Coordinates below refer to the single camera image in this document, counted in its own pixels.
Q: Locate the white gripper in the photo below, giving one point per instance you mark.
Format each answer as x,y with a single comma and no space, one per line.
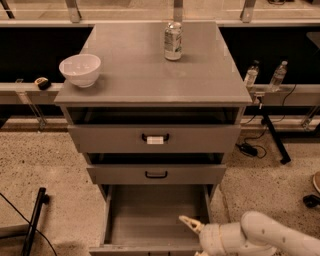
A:
209,237

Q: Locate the grey bottom drawer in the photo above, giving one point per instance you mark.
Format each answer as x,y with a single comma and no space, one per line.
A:
143,220

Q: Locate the grey drawer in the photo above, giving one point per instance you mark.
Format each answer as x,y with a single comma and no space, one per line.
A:
139,174
143,220
154,138

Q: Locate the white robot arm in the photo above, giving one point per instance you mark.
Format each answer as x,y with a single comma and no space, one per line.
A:
255,234

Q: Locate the grey middle drawer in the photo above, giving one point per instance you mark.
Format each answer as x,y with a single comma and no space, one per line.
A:
139,174

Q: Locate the grey drawer cabinet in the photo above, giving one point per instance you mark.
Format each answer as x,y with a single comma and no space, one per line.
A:
139,86

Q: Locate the grey top drawer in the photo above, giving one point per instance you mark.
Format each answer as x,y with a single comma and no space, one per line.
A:
154,138

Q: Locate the black object on floor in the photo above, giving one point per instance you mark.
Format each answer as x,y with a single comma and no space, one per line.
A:
311,201

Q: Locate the black stand leg right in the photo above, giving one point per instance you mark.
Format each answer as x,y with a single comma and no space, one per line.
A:
266,120

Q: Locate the black stand leg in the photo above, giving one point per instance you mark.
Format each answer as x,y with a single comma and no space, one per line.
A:
42,198
266,120

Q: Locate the black stand leg left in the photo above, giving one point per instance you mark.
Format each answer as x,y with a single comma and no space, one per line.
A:
42,198

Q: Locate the left clear water bottle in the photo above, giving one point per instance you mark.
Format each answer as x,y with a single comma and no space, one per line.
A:
251,74

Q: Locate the clear water bottle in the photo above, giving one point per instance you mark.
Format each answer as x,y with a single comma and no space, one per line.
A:
251,74
278,76

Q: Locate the right clear water bottle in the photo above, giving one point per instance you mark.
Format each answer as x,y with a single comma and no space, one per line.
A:
278,76

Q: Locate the green white drink can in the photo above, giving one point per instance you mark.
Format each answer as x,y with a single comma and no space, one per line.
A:
173,41

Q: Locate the white bowl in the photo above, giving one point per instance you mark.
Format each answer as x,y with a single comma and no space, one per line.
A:
81,70

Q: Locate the yellow black tape measure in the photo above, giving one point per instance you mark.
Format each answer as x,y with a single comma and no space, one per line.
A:
43,83

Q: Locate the black power adapter with cable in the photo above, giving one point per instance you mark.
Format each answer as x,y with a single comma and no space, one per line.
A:
252,150

